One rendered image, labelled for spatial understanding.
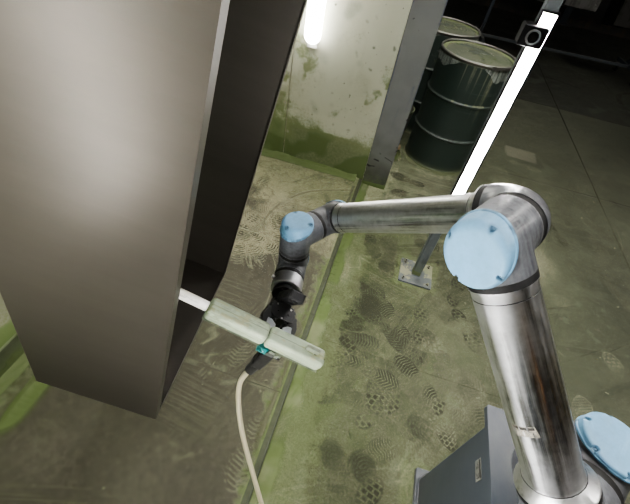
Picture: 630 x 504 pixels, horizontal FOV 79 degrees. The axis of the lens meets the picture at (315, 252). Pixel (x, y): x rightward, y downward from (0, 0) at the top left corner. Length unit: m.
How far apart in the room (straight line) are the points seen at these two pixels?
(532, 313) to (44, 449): 1.67
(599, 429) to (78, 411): 1.70
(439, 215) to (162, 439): 1.34
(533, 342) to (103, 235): 0.71
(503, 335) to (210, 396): 1.32
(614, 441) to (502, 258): 0.58
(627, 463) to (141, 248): 1.03
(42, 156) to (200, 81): 0.27
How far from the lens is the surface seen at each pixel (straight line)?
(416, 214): 0.90
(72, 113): 0.56
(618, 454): 1.09
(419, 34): 2.60
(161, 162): 0.53
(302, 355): 0.94
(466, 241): 0.65
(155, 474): 1.71
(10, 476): 1.86
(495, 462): 1.25
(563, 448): 0.88
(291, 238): 1.05
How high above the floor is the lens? 1.67
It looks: 45 degrees down
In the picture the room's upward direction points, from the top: 12 degrees clockwise
